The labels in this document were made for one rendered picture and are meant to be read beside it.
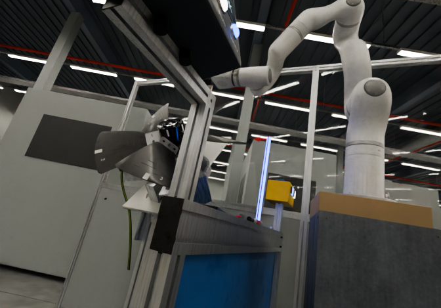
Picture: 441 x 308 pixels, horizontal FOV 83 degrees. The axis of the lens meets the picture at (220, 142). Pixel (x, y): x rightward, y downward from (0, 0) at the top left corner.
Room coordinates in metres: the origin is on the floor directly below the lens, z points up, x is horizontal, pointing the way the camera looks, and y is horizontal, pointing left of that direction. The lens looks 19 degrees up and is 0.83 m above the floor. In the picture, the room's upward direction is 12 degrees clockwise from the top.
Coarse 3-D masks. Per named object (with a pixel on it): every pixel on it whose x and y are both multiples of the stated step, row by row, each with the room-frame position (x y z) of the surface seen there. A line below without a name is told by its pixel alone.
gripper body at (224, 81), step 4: (228, 72) 0.94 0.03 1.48; (232, 72) 0.94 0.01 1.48; (216, 76) 0.96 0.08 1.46; (220, 76) 0.96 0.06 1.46; (224, 76) 0.95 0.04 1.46; (228, 76) 0.95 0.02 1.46; (232, 76) 0.95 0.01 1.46; (212, 80) 1.00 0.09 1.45; (216, 80) 0.99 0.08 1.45; (220, 80) 0.98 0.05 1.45; (224, 80) 0.97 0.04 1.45; (228, 80) 0.97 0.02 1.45; (232, 80) 0.96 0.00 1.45; (216, 84) 1.02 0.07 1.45; (220, 84) 1.01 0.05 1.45; (224, 84) 1.01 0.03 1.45; (228, 84) 1.00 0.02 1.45; (232, 84) 0.98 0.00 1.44; (220, 88) 1.05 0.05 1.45; (224, 88) 1.04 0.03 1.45; (228, 88) 1.04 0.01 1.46
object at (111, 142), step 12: (108, 132) 1.11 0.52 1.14; (120, 132) 1.10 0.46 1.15; (132, 132) 1.09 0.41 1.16; (144, 132) 1.08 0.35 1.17; (96, 144) 1.10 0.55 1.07; (108, 144) 1.09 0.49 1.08; (120, 144) 1.08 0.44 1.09; (132, 144) 1.08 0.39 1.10; (144, 144) 1.08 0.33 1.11; (96, 156) 1.08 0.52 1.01; (108, 156) 1.08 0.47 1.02; (120, 156) 1.08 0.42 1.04; (96, 168) 1.07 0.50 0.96; (108, 168) 1.07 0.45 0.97
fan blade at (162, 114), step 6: (162, 108) 1.28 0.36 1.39; (156, 114) 1.29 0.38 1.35; (162, 114) 1.23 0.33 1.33; (168, 114) 1.18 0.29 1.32; (150, 120) 1.31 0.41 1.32; (156, 120) 1.25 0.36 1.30; (162, 120) 1.20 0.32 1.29; (144, 126) 1.33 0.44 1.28; (150, 126) 1.29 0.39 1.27; (156, 126) 1.24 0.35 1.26
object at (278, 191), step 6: (270, 180) 1.09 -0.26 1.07; (270, 186) 1.09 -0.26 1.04; (276, 186) 1.08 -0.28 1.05; (282, 186) 1.07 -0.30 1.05; (288, 186) 1.06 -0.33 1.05; (270, 192) 1.09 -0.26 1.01; (276, 192) 1.08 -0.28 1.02; (282, 192) 1.07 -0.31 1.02; (288, 192) 1.06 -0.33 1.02; (270, 198) 1.09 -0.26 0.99; (276, 198) 1.08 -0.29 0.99; (282, 198) 1.07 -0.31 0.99; (288, 198) 1.06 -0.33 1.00; (288, 204) 1.12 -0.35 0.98
